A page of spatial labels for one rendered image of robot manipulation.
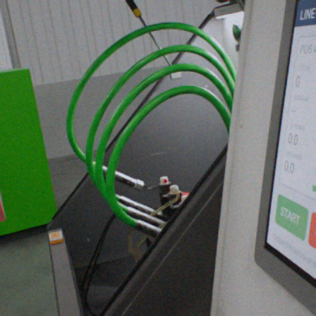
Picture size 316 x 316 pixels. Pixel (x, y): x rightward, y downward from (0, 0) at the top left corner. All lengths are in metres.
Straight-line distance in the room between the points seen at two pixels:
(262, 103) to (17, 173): 3.75
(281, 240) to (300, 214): 0.05
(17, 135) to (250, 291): 3.70
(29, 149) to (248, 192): 3.69
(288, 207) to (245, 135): 0.16
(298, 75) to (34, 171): 3.85
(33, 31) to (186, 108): 6.12
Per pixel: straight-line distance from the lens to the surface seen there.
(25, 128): 4.32
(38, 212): 4.45
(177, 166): 1.48
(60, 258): 1.26
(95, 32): 7.55
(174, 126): 1.46
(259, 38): 0.73
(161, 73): 0.95
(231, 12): 1.34
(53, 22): 7.51
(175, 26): 1.13
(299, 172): 0.60
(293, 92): 0.62
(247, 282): 0.73
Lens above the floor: 1.40
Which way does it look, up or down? 12 degrees down
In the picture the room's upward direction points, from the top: 8 degrees counter-clockwise
